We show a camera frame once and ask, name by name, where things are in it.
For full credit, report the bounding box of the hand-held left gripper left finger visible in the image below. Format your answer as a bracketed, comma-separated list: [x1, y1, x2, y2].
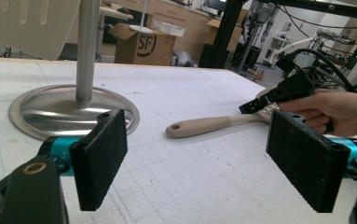
[38, 108, 130, 212]

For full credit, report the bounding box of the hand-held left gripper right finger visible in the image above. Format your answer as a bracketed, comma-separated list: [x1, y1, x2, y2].
[265, 108, 357, 214]

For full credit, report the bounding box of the beige perforated skimmer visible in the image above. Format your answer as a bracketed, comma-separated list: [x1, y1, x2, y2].
[165, 88, 281, 140]

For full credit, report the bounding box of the steel utensil stand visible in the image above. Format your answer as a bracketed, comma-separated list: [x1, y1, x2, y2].
[7, 0, 141, 142]

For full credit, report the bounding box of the beige slotted spatula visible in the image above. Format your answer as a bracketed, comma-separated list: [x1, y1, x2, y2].
[0, 0, 82, 62]

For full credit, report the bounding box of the small open cardboard box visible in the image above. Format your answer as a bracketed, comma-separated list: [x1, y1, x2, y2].
[204, 8, 249, 49]

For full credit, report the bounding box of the grey rounded device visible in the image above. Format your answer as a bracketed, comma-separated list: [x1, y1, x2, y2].
[171, 50, 197, 68]

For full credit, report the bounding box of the white foam mat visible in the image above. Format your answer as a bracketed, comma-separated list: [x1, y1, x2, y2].
[0, 57, 357, 224]

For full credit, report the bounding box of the large cardboard box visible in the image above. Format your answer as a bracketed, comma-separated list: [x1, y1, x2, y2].
[108, 22, 177, 66]

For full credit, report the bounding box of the white round-base stand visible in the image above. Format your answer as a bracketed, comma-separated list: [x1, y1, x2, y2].
[128, 0, 154, 35]

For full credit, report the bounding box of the wooden office desk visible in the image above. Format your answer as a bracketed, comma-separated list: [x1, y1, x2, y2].
[99, 5, 134, 22]

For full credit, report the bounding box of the right hand-held gripper cable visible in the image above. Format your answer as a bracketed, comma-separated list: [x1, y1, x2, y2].
[291, 48, 357, 94]

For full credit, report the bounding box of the black frame stand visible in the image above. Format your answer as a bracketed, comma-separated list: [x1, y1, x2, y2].
[199, 0, 357, 70]

